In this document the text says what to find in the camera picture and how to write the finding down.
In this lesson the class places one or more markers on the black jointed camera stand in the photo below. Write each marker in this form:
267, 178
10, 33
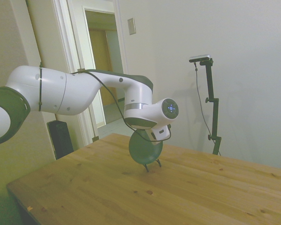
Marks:
215, 117

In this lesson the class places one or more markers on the dark teal round plate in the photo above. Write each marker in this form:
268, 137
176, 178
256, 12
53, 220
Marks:
140, 150

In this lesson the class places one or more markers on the wooden door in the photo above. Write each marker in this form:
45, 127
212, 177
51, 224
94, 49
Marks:
100, 58

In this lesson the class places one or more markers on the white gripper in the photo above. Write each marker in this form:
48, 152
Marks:
160, 134

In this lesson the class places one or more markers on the grey exterior camera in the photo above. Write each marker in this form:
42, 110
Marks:
199, 58

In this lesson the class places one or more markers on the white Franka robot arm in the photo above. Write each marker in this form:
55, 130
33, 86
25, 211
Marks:
61, 93

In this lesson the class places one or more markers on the white door frame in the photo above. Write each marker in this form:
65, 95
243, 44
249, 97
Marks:
72, 47

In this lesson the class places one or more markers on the black tower heater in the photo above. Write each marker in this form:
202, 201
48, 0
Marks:
61, 140

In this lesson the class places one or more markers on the white wall switch plate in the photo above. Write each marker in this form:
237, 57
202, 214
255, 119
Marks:
131, 26

